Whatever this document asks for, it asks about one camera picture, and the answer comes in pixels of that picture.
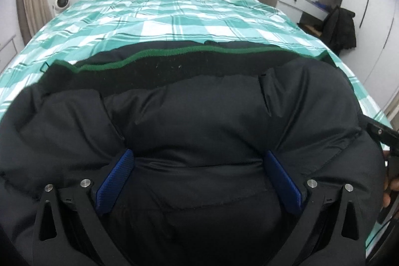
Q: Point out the white drawer unit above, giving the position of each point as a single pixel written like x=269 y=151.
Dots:
x=7 y=51

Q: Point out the black hanging coat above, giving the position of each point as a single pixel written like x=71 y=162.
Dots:
x=339 y=29

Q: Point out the green plaid bed sheet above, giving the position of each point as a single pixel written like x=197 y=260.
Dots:
x=156 y=16

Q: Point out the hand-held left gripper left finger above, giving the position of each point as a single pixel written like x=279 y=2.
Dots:
x=117 y=178

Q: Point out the wooden chair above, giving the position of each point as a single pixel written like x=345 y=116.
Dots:
x=311 y=29

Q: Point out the white wardrobe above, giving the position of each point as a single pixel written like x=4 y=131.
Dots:
x=374 y=51

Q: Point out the black puffer jacket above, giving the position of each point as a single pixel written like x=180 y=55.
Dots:
x=199 y=116

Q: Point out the white round fan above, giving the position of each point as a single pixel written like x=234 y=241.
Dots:
x=60 y=1

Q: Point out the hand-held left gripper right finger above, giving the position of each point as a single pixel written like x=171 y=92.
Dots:
x=283 y=182

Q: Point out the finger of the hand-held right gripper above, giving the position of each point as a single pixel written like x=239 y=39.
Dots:
x=378 y=132

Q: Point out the person's right hand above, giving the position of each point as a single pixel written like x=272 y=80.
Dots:
x=389 y=194

